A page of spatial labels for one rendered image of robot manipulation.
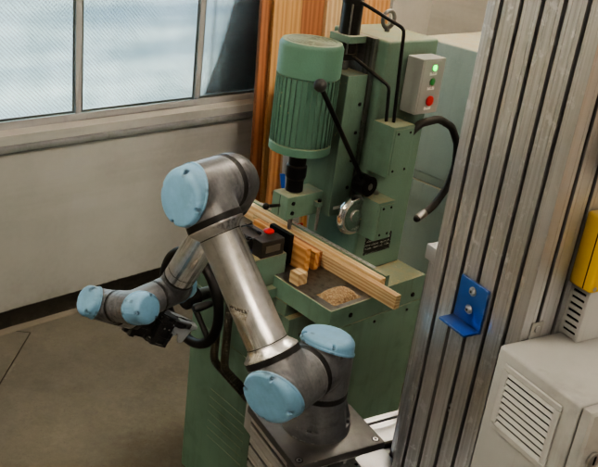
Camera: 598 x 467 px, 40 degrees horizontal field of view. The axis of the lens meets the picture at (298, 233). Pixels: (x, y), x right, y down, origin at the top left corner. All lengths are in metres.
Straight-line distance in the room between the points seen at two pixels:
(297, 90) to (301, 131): 0.11
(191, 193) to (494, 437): 0.70
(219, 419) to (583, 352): 1.46
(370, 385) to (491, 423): 1.24
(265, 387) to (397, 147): 0.97
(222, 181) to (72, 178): 1.99
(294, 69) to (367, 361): 0.96
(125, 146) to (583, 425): 2.67
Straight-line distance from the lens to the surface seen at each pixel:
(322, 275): 2.28
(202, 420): 2.75
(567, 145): 1.34
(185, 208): 1.58
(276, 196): 2.35
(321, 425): 1.76
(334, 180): 2.37
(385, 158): 2.33
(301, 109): 2.21
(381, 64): 2.32
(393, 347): 2.67
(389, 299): 2.16
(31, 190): 3.46
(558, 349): 1.47
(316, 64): 2.18
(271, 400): 1.60
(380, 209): 2.35
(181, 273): 1.89
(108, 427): 3.12
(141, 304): 1.84
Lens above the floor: 1.92
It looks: 24 degrees down
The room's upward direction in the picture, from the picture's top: 7 degrees clockwise
